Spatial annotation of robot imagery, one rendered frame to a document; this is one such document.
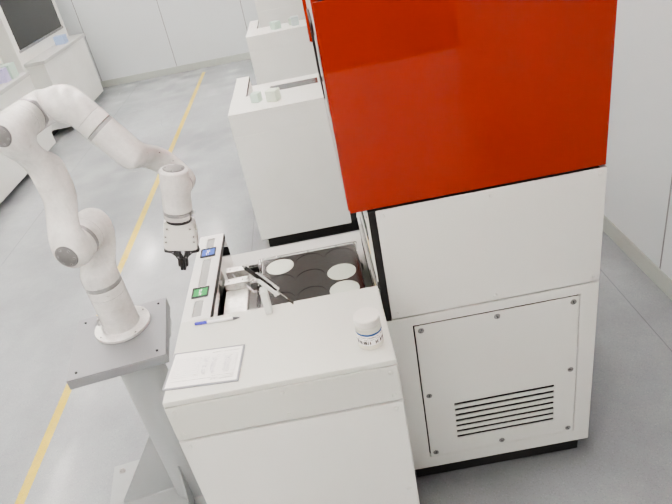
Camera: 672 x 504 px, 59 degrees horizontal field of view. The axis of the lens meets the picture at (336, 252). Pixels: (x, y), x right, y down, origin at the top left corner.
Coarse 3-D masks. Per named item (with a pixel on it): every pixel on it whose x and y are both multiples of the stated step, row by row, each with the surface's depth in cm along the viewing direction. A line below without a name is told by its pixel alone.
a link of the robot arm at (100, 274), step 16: (96, 208) 191; (80, 224) 181; (96, 224) 185; (112, 224) 193; (112, 240) 193; (96, 256) 192; (112, 256) 192; (80, 272) 191; (96, 272) 189; (112, 272) 191; (96, 288) 190; (112, 288) 192
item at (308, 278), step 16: (288, 256) 219; (304, 256) 218; (320, 256) 216; (336, 256) 214; (352, 256) 212; (288, 272) 210; (304, 272) 208; (320, 272) 207; (288, 288) 202; (304, 288) 200; (320, 288) 198; (272, 304) 195
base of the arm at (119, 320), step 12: (120, 288) 195; (96, 300) 192; (108, 300) 193; (120, 300) 196; (96, 312) 197; (108, 312) 195; (120, 312) 197; (132, 312) 201; (144, 312) 208; (108, 324) 198; (120, 324) 199; (132, 324) 202; (144, 324) 203; (96, 336) 201; (108, 336) 200; (120, 336) 199; (132, 336) 199
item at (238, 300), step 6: (246, 288) 210; (228, 294) 208; (234, 294) 208; (240, 294) 207; (246, 294) 206; (228, 300) 205; (234, 300) 205; (240, 300) 204; (246, 300) 203; (228, 306) 202; (234, 306) 201; (240, 306) 201; (246, 306) 200; (228, 312) 199; (234, 312) 198
